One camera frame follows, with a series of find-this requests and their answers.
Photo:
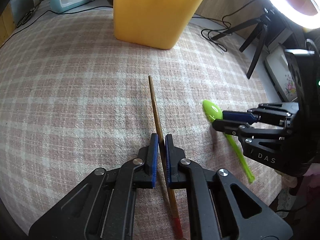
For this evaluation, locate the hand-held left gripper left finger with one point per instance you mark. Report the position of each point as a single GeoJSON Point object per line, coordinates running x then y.
{"type": "Point", "coordinates": [155, 160]}

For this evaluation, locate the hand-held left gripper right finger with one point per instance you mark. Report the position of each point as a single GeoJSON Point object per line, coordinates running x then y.
{"type": "Point", "coordinates": [169, 160]}

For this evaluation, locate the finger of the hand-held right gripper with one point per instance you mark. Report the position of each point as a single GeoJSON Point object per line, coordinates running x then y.
{"type": "Point", "coordinates": [227, 126]}
{"type": "Point", "coordinates": [235, 116]}

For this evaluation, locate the green plastic spoon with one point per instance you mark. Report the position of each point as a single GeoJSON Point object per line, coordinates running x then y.
{"type": "Point", "coordinates": [212, 110]}

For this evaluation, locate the wooden chopstick red end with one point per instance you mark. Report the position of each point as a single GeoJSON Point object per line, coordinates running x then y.
{"type": "Point", "coordinates": [155, 105]}

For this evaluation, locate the yellow plastic container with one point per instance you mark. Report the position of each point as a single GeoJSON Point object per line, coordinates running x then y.
{"type": "Point", "coordinates": [150, 17]}

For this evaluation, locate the white floral tray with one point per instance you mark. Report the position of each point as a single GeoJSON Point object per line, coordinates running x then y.
{"type": "Point", "coordinates": [282, 80]}

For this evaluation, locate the black tripod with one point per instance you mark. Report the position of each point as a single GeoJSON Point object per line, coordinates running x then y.
{"type": "Point", "coordinates": [260, 37]}

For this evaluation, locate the checkered tablecloth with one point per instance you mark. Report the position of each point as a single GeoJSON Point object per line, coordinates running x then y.
{"type": "Point", "coordinates": [75, 92]}

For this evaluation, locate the scissors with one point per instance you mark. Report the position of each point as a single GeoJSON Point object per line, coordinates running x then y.
{"type": "Point", "coordinates": [25, 18]}

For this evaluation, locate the orange pine board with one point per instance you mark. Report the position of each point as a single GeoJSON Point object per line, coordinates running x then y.
{"type": "Point", "coordinates": [6, 30]}

